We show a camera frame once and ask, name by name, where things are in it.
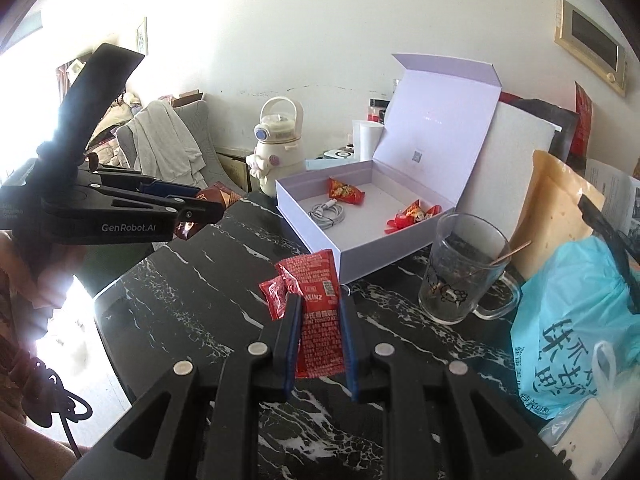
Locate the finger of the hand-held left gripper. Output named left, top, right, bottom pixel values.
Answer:
left=89, top=166, right=202, bottom=199
left=111, top=196, right=224, bottom=227

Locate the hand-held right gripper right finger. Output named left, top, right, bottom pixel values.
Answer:
left=340, top=286, right=576, bottom=480

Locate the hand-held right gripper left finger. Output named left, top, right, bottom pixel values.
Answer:
left=65, top=295, right=307, bottom=480

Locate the dark red snack packet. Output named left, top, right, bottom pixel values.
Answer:
left=176, top=182, right=244, bottom=242

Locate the red ketchup packet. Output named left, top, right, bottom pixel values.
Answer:
left=274, top=248, right=349, bottom=380

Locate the small red sauce packet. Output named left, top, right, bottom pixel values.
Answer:
left=258, top=275, right=297, bottom=321

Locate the white charging cable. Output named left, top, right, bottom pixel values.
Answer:
left=308, top=199, right=347, bottom=231

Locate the red yellow snack packet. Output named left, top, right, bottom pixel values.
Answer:
left=395, top=199, right=444, bottom=231

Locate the large red snack packet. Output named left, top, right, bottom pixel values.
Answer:
left=327, top=177, right=367, bottom=206

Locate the lavender gift box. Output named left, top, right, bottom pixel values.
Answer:
left=275, top=53, right=503, bottom=285

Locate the person's left forearm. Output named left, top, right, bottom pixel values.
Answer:
left=0, top=232, right=37, bottom=413

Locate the person's left hand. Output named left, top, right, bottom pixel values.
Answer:
left=29, top=245, right=82, bottom=322

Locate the white garment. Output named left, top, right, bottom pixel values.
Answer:
left=130, top=100, right=207, bottom=187

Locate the grey chair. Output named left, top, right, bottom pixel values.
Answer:
left=115, top=99, right=252, bottom=197

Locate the cardboard box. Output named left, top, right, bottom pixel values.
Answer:
left=159, top=90, right=207, bottom=109

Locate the cream water bottle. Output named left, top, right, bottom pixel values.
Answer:
left=245, top=97, right=305, bottom=199

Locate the glass mug with cartoon print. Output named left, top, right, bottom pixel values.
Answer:
left=418, top=213, right=521, bottom=325

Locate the copper stirring stick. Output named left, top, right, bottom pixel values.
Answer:
left=466, top=240, right=533, bottom=277

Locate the white paper roll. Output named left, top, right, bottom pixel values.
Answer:
left=352, top=119, right=386, bottom=161

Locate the blue plastic bag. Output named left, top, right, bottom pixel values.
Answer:
left=509, top=236, right=640, bottom=407

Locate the brown paper envelope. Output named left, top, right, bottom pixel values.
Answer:
left=509, top=149, right=607, bottom=282

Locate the grey white board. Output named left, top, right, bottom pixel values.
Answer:
left=454, top=102, right=564, bottom=227

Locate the white plastic bag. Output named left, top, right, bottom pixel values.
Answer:
left=536, top=341, right=640, bottom=472

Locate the black bag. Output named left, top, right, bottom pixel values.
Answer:
left=499, top=92, right=577, bottom=162

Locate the newspaper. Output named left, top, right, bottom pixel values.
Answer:
left=584, top=158, right=640, bottom=237

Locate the red hanging package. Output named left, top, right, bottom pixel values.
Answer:
left=571, top=82, right=594, bottom=159

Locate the black cable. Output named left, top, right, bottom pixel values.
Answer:
left=29, top=356, right=94, bottom=462

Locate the black bag strap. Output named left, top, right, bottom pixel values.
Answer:
left=576, top=194, right=640, bottom=302

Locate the wooden framed wall panel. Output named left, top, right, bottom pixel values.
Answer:
left=552, top=0, right=629, bottom=97

